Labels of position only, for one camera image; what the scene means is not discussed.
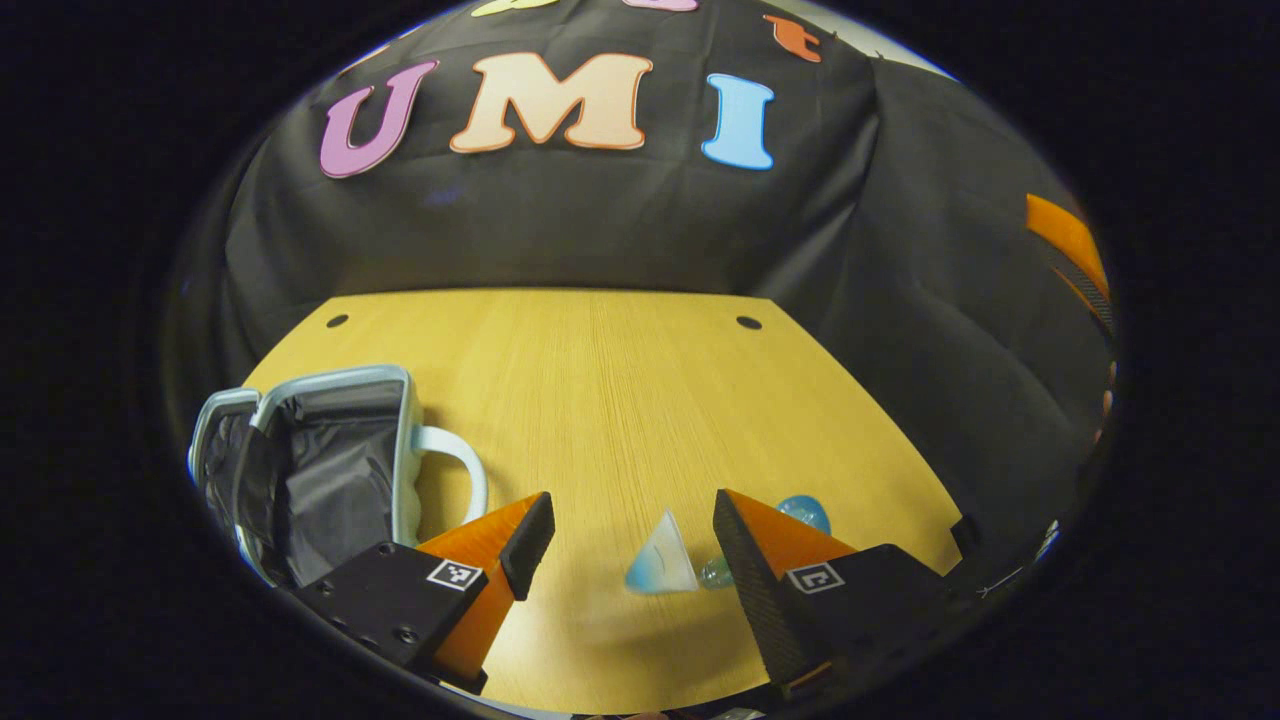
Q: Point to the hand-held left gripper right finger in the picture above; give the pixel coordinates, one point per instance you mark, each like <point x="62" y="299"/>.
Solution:
<point x="750" y="590"/>

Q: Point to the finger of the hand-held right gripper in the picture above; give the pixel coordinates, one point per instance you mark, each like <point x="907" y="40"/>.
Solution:
<point x="1088" y="295"/>

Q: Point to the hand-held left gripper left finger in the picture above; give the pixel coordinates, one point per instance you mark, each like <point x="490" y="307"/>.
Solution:
<point x="528" y="545"/>

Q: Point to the pale blue suitcase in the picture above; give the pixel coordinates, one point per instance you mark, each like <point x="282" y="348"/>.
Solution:
<point x="330" y="470"/>

